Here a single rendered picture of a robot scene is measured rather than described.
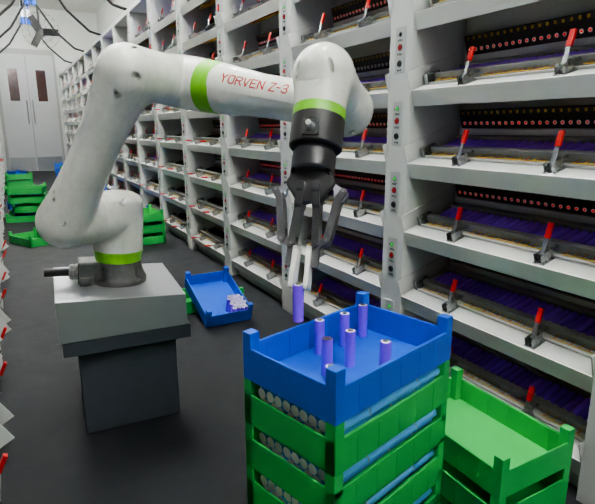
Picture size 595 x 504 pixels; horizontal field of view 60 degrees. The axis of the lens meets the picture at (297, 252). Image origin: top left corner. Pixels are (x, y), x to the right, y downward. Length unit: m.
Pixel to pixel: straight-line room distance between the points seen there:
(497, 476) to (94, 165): 1.01
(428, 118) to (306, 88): 0.73
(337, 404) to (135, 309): 0.78
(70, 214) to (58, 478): 0.61
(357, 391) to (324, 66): 0.52
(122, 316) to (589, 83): 1.16
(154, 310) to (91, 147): 0.45
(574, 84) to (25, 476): 1.48
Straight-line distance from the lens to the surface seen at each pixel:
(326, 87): 0.90
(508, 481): 1.05
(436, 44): 1.60
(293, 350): 0.92
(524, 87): 1.28
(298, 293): 0.83
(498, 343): 1.38
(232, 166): 2.76
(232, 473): 1.33
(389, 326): 1.00
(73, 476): 1.41
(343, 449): 0.77
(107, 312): 1.38
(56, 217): 1.31
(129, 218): 1.42
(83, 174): 1.24
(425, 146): 1.55
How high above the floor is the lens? 0.79
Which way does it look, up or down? 14 degrees down
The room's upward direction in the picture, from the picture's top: straight up
